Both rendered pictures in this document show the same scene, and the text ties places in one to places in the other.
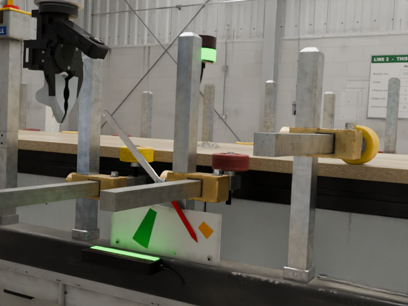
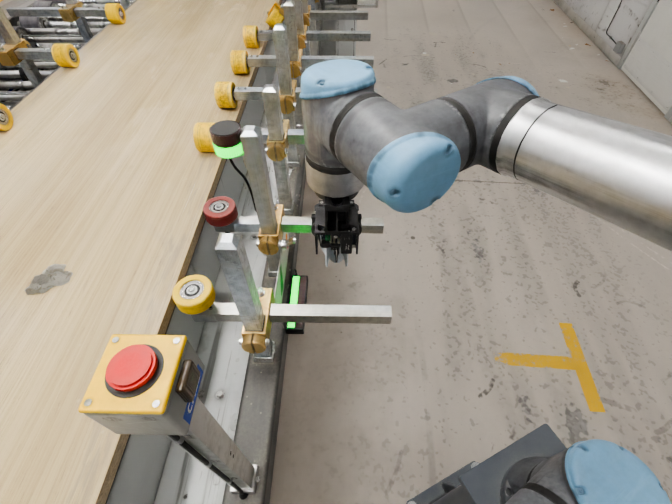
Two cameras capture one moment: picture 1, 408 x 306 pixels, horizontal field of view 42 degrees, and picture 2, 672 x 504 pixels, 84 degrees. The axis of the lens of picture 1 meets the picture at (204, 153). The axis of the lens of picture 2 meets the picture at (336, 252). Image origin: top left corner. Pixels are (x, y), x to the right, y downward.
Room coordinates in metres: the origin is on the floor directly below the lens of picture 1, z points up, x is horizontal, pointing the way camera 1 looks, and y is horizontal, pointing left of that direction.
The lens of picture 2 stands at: (1.23, 0.68, 1.53)
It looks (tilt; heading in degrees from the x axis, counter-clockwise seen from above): 49 degrees down; 242
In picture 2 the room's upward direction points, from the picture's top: straight up
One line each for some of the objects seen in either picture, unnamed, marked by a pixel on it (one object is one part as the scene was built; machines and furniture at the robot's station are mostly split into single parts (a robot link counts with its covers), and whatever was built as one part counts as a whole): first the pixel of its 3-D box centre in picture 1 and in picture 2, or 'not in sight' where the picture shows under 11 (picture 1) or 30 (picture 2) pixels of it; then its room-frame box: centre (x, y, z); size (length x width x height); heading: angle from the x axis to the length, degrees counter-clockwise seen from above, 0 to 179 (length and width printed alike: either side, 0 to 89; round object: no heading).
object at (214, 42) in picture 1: (201, 43); (226, 133); (1.11, 0.01, 1.13); 0.06 x 0.06 x 0.02
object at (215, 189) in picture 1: (193, 185); (270, 229); (1.06, 0.02, 0.85); 0.14 x 0.06 x 0.05; 61
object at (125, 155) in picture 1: (136, 169); (199, 303); (1.28, 0.16, 0.85); 0.08 x 0.08 x 0.11
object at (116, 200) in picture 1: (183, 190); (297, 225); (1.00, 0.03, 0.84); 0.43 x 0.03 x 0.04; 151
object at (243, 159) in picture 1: (229, 178); (223, 221); (1.16, -0.06, 0.85); 0.08 x 0.08 x 0.11
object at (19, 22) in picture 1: (10, 27); (151, 386); (1.32, 0.48, 1.18); 0.07 x 0.07 x 0.08; 61
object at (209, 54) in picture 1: (201, 55); (229, 144); (1.11, 0.01, 1.11); 0.06 x 0.06 x 0.02
